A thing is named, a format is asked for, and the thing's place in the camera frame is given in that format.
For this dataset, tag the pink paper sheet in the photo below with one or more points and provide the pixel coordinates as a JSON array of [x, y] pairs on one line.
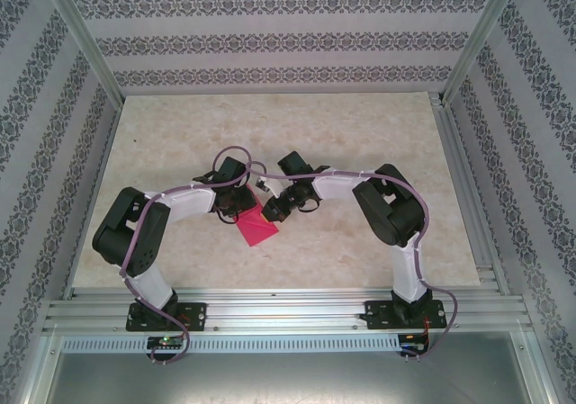
[[258, 233]]

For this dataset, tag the aluminium side rail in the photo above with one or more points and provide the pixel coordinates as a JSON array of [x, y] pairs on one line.
[[468, 197], [92, 174]]

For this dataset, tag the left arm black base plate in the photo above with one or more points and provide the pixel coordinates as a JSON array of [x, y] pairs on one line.
[[198, 316]]

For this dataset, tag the aluminium mounting rail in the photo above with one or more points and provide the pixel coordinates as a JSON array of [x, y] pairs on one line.
[[288, 309]]

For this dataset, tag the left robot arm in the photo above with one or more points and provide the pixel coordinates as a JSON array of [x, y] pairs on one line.
[[130, 237]]

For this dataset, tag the aluminium frame leg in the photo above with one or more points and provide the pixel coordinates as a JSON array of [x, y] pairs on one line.
[[40, 368], [537, 368]]

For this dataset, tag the aluminium corner post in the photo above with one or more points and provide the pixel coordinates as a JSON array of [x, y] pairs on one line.
[[481, 35], [81, 35]]

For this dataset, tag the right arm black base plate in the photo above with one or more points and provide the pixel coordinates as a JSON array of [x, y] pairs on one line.
[[375, 314]]

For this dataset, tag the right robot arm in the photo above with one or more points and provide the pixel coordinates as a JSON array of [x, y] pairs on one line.
[[391, 215]]

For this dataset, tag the grey sheet metal panel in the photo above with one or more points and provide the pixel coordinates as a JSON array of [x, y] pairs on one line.
[[288, 379]]

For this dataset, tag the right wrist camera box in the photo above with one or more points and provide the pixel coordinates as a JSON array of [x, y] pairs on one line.
[[269, 184]]

